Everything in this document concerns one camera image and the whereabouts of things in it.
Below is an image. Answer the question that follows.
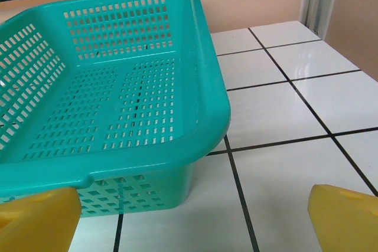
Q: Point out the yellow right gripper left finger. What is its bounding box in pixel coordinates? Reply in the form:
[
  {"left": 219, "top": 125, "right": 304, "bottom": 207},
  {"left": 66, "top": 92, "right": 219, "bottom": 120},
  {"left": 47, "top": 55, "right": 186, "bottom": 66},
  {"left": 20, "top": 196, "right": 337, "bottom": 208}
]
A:
[{"left": 0, "top": 186, "right": 82, "bottom": 252}]

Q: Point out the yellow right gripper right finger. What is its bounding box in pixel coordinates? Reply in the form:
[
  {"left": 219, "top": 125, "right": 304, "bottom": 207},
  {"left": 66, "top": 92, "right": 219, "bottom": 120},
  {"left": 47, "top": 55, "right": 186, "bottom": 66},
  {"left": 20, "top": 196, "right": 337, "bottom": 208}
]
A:
[{"left": 307, "top": 184, "right": 378, "bottom": 252}]

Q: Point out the teal plastic mesh basket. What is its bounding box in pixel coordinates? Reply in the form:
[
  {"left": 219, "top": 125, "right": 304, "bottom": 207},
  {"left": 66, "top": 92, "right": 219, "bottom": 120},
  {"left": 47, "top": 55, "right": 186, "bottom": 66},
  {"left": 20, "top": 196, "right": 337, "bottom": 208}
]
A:
[{"left": 0, "top": 0, "right": 232, "bottom": 218}]

